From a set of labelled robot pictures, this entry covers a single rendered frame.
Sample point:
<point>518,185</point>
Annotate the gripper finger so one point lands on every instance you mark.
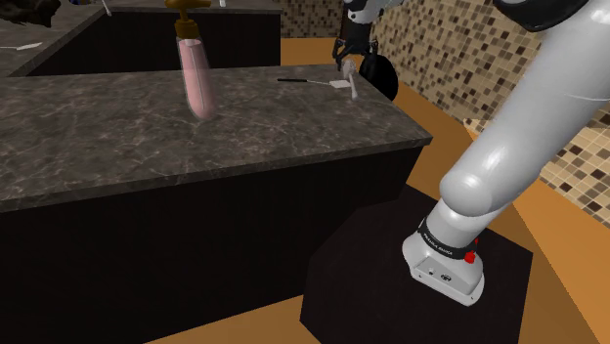
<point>338,51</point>
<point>373,47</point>

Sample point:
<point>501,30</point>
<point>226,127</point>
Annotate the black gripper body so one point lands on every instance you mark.
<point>356,34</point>

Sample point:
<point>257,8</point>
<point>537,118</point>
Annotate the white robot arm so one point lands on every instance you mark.
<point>524,133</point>

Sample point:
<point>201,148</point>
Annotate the white dish brush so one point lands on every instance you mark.
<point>348,69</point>

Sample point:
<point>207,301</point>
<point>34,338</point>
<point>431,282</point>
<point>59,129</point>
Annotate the black round object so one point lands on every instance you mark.
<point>381,78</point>

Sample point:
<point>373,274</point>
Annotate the pink soap dispenser gold pump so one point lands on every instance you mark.
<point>196,81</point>

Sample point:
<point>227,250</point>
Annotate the white thin utensil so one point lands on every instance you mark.
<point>106,7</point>

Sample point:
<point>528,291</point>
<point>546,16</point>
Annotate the black robot stand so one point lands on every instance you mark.
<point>381,305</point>

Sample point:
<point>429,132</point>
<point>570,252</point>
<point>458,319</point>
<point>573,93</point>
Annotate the white flat utensil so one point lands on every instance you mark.
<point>26,46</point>

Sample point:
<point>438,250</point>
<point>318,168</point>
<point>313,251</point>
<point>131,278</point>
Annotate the black lumpy object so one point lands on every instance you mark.
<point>26,10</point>

